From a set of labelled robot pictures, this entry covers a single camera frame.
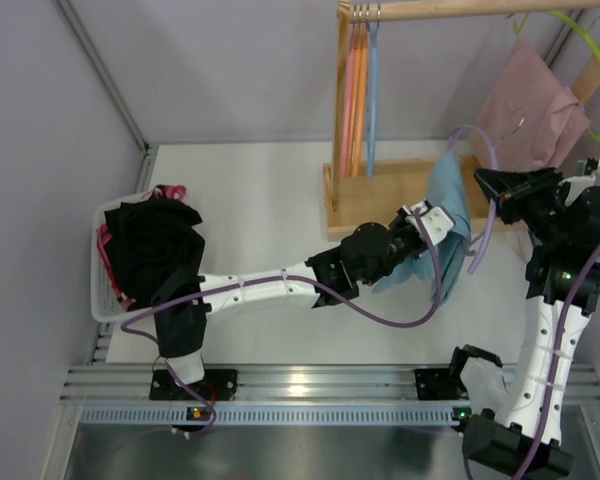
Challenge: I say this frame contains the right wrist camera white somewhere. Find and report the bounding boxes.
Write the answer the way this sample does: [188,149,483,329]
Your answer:
[576,157,600,176]

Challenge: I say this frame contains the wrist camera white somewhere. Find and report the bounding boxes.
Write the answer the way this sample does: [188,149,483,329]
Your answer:
[576,157,600,176]
[399,200,455,246]

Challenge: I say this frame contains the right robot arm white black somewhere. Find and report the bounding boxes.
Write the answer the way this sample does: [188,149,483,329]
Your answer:
[459,168,600,479]

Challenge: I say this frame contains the pink patterned garment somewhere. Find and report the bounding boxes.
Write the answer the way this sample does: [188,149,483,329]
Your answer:
[95,184,189,309]

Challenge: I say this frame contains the blue trousers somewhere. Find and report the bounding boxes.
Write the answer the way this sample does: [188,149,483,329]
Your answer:
[373,151,471,304]

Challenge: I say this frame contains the black clothes pile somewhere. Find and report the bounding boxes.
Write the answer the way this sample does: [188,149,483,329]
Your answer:
[102,197,206,311]

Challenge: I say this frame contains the white laundry basket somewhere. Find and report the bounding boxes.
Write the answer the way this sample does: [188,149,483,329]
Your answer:
[88,192,191,326]

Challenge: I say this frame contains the orange clothes hanger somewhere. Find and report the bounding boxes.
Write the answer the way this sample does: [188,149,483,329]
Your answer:
[351,25,369,177]

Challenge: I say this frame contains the aluminium mounting rail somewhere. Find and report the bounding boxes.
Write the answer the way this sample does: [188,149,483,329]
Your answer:
[59,362,600,426]

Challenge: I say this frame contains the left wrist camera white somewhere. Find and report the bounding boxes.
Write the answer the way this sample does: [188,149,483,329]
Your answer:
[399,200,455,246]

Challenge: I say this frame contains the pink trousers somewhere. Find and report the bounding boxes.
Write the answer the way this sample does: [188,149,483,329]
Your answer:
[476,39,591,172]

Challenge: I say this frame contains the pink clothes hanger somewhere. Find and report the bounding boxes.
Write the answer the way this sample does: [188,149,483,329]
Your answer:
[340,27,357,179]

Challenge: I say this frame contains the blue clothes hanger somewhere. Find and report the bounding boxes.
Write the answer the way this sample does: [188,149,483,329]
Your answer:
[367,24,378,178]

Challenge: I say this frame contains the purple clothes hanger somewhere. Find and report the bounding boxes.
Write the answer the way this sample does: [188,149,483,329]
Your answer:
[447,110,527,275]

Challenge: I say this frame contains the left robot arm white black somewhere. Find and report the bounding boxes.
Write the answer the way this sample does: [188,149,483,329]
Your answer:
[151,201,449,386]

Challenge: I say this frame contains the wooden clothes rack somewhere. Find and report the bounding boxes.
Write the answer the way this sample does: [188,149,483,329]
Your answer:
[323,0,600,241]

